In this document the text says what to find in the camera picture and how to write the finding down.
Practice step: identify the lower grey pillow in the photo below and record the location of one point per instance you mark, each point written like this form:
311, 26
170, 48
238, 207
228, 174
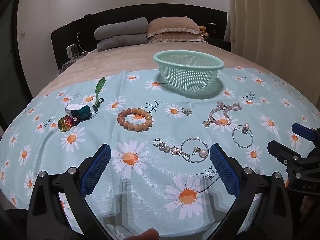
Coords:
121, 41

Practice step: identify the grey pillow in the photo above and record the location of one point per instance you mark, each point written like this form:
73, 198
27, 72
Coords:
132, 27
121, 41

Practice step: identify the green plastic mesh basket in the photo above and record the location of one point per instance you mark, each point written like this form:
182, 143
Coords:
186, 70

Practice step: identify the brown teddy bear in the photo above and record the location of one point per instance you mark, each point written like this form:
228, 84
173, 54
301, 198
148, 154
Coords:
203, 33

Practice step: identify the daisy print blue cloth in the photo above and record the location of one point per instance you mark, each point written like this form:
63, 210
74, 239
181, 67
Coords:
143, 187

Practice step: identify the hoop earring with pearl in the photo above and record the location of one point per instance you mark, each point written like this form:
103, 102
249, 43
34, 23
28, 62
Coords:
243, 136

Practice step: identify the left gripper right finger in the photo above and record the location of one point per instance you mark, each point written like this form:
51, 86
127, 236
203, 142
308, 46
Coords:
261, 203

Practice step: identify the person's left hand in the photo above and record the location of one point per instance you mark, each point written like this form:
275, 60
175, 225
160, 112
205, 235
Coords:
150, 234

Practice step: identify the lower tan ruffled pillow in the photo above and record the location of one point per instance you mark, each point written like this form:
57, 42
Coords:
176, 37

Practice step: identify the silver crystal drop earring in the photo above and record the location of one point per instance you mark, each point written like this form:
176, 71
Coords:
163, 147

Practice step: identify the white bedside device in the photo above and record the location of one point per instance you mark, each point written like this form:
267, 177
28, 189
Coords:
72, 51

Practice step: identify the black headboard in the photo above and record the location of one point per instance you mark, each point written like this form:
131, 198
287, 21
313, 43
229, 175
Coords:
86, 32

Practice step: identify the small silver crystal earring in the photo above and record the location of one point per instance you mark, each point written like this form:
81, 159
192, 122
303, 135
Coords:
186, 111

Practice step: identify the person's right hand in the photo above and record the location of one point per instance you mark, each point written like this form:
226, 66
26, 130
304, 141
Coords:
306, 205

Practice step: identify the cream curtain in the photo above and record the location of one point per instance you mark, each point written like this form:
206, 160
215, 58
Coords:
280, 35

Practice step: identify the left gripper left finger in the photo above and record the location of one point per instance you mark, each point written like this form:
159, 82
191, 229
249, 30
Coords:
46, 217

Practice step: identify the tan bedspread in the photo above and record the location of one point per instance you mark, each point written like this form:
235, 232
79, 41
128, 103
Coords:
133, 58

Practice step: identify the tan ruffled pillow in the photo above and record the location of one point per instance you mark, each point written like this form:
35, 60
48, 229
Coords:
176, 37
172, 25

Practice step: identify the upper tan ruffled pillow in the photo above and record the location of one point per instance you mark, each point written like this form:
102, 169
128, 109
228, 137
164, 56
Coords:
172, 25

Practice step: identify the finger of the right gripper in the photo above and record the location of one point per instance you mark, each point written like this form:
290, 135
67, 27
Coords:
302, 131
282, 153

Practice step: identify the upper grey pillow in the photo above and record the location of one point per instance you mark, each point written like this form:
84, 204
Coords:
132, 27

